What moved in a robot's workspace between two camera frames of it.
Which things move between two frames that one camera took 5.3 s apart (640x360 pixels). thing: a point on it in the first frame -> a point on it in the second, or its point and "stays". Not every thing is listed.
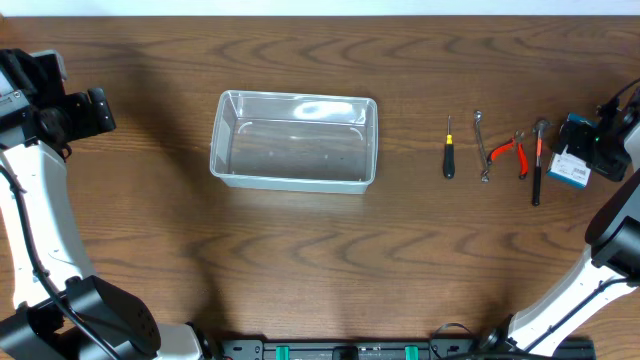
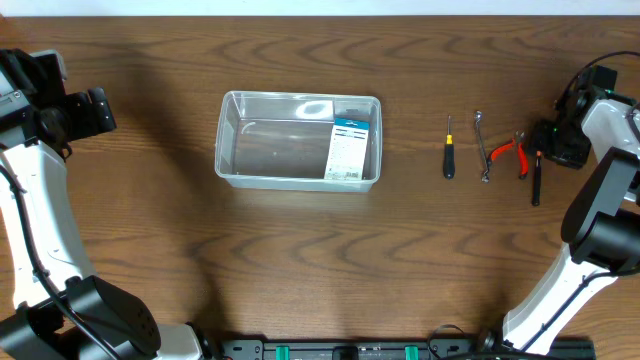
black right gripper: (613, 171) -> (540, 140)
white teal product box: (568, 167) -> (347, 150)
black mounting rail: (404, 349) stays
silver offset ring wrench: (485, 173) stays
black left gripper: (74, 107) stays
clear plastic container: (293, 142) stays
